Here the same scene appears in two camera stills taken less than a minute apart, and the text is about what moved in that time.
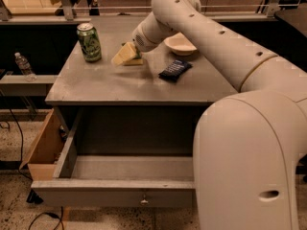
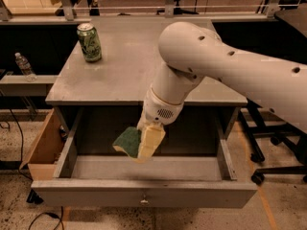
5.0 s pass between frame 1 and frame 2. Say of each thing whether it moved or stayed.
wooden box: stayed
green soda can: stayed
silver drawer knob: stayed
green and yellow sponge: moved
